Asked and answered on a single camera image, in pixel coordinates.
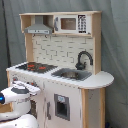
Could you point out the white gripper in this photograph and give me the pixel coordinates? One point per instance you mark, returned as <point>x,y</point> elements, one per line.
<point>32,89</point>

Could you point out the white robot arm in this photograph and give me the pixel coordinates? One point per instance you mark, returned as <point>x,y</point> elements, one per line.
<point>18,94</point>

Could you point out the wooden toy kitchen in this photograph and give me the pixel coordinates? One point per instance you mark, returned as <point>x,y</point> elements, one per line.
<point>87,97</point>

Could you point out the black toy stovetop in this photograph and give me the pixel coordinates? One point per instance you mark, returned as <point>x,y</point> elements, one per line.
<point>36,67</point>

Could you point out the grey ice dispenser panel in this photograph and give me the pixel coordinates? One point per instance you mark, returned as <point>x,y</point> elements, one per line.
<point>62,107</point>

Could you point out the grey toy sink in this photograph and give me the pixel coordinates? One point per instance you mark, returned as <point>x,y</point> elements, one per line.
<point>72,74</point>

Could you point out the grey range hood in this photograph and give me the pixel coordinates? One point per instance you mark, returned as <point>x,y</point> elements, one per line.
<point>39,27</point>

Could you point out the black toy faucet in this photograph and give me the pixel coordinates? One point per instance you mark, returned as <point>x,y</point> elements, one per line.
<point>81,64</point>

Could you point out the toy microwave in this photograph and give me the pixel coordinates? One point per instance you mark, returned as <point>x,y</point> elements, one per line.
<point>73,24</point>

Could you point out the grey cabinet door handle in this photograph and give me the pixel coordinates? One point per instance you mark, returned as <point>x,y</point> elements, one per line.
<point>48,111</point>

